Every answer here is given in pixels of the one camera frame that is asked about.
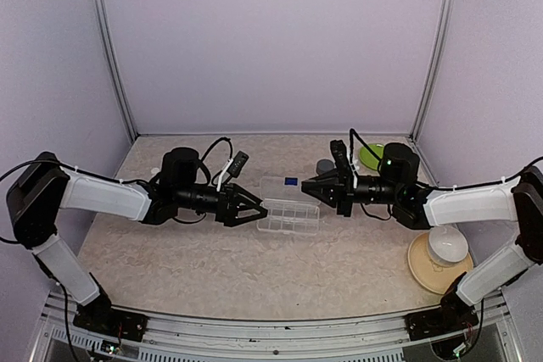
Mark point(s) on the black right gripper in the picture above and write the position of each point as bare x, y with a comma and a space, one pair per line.
340, 190

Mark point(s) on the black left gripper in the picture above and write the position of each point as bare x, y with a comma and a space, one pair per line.
228, 216

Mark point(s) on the orange grey-capped pill bottle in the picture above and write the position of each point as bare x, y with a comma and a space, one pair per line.
324, 165

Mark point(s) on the clear plastic pill organizer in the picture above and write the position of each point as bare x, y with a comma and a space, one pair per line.
290, 211

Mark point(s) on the small white-capped pill bottle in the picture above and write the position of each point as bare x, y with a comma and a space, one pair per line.
156, 172

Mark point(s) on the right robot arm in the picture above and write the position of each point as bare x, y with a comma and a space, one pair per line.
420, 207

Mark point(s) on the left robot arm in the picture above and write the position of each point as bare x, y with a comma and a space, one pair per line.
47, 186

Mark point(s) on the green plate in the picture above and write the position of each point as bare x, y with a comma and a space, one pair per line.
370, 157

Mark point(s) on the white bowl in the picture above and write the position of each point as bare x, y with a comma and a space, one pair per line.
446, 245

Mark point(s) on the beige plate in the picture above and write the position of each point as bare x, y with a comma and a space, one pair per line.
430, 275

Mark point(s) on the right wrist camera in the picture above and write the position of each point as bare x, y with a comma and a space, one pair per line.
341, 159

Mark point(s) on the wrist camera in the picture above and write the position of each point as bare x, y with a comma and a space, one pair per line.
231, 169
341, 159

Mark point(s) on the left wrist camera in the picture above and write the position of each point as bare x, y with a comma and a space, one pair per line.
231, 169

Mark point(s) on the right aluminium frame post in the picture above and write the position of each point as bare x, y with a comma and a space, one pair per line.
445, 11

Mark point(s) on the aluminium frame post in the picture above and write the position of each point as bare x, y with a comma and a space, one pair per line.
114, 71
445, 11

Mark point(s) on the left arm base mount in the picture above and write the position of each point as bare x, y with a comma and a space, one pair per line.
100, 317

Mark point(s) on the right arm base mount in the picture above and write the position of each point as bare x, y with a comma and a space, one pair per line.
451, 315

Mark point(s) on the front aluminium rail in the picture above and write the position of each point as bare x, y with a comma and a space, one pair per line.
182, 338

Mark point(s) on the left aluminium frame post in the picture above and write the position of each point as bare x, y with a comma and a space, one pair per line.
114, 71

